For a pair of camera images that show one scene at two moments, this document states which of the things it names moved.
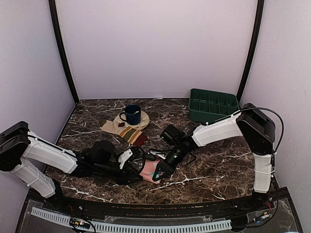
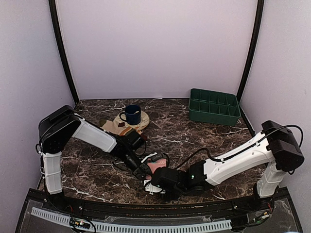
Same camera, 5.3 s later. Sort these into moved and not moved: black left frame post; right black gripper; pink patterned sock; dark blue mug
Moved: right black gripper
Not moved: pink patterned sock; black left frame post; dark blue mug
